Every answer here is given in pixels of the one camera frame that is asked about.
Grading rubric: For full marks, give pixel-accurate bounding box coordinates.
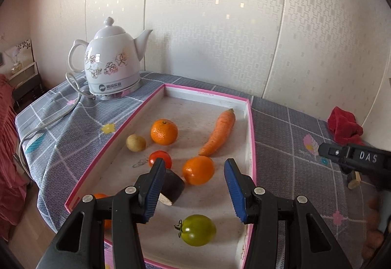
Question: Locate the green tomato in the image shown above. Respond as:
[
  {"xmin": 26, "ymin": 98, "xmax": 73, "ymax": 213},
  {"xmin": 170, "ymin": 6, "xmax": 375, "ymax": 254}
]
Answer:
[{"xmin": 174, "ymin": 214, "xmax": 217, "ymax": 247}]

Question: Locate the red tomato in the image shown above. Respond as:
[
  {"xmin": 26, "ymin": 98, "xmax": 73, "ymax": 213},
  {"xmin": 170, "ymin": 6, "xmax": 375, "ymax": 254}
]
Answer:
[{"xmin": 149, "ymin": 150, "xmax": 172, "ymax": 169}]

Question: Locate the red cloth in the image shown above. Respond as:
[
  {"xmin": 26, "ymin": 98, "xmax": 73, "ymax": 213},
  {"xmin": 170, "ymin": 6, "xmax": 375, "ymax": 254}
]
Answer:
[{"xmin": 328, "ymin": 106, "xmax": 364, "ymax": 144}]

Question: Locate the pink-edged white tray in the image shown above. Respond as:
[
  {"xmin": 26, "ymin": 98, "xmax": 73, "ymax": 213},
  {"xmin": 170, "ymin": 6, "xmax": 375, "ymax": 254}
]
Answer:
[{"xmin": 65, "ymin": 83, "xmax": 256, "ymax": 269}]

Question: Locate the white power cable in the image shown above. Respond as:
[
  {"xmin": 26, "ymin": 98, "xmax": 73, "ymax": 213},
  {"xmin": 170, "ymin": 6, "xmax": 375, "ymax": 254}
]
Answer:
[{"xmin": 19, "ymin": 72, "xmax": 92, "ymax": 172}]

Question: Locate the small yellow potato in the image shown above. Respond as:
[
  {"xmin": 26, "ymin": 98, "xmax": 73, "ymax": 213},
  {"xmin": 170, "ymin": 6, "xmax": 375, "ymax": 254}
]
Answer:
[{"xmin": 126, "ymin": 134, "xmax": 146, "ymax": 153}]

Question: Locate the dark eggplant piece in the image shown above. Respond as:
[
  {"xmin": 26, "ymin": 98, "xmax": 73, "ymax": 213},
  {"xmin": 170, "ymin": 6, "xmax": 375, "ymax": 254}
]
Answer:
[{"xmin": 158, "ymin": 169, "xmax": 185, "ymax": 206}]

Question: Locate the chrome kettle base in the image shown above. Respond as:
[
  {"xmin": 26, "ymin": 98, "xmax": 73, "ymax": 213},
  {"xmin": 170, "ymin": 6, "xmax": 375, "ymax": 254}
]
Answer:
[{"xmin": 88, "ymin": 81, "xmax": 142, "ymax": 100}]

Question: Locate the grey checked tablecloth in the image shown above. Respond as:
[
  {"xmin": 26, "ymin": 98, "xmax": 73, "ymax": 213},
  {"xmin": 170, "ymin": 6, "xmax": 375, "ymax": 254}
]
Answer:
[{"xmin": 15, "ymin": 71, "xmax": 391, "ymax": 269}]

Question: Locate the orange mandarin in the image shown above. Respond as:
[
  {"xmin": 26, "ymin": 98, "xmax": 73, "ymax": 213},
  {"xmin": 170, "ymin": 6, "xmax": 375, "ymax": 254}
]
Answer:
[
  {"xmin": 151, "ymin": 119, "xmax": 178, "ymax": 146},
  {"xmin": 93, "ymin": 193, "xmax": 112, "ymax": 230},
  {"xmin": 182, "ymin": 155, "xmax": 215, "ymax": 186}
]

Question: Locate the red bedding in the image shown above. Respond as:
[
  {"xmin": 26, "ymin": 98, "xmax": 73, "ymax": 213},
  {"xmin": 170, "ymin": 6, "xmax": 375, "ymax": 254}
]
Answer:
[{"xmin": 0, "ymin": 74, "xmax": 31, "ymax": 242}]

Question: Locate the orange carrot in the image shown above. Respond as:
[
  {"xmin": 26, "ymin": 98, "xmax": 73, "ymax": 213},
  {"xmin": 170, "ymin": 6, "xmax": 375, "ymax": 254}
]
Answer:
[{"xmin": 198, "ymin": 108, "xmax": 236, "ymax": 157}]

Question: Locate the dark bedside table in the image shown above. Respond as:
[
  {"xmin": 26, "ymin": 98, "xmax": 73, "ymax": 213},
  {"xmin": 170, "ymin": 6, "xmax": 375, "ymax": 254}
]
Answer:
[{"xmin": 8, "ymin": 62, "xmax": 46, "ymax": 111}]

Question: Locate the white floral ceramic kettle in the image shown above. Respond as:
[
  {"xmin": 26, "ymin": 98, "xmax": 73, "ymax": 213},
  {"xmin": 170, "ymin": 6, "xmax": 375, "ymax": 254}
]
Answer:
[{"xmin": 68, "ymin": 17, "xmax": 153, "ymax": 95}]

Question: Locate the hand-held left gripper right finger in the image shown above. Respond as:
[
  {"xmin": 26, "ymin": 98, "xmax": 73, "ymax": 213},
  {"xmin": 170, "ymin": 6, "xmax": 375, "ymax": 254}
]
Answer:
[{"xmin": 224, "ymin": 158, "xmax": 352, "ymax": 269}]

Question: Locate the floral picture frame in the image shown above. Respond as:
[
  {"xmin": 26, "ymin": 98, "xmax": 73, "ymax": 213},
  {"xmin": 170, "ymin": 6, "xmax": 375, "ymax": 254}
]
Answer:
[{"xmin": 5, "ymin": 40, "xmax": 33, "ymax": 74}]

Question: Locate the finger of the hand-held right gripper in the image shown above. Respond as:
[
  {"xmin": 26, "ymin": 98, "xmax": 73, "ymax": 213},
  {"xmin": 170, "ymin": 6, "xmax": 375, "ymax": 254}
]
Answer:
[{"xmin": 318, "ymin": 142, "xmax": 350, "ymax": 166}]

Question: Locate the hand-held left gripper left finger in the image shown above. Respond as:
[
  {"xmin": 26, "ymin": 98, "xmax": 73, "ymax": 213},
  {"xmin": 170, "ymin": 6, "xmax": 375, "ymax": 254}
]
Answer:
[{"xmin": 37, "ymin": 157, "xmax": 167, "ymax": 269}]

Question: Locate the person's right hand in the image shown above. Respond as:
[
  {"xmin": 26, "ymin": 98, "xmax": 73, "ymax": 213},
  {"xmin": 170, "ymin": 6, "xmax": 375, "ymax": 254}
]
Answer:
[{"xmin": 361, "ymin": 197, "xmax": 386, "ymax": 261}]

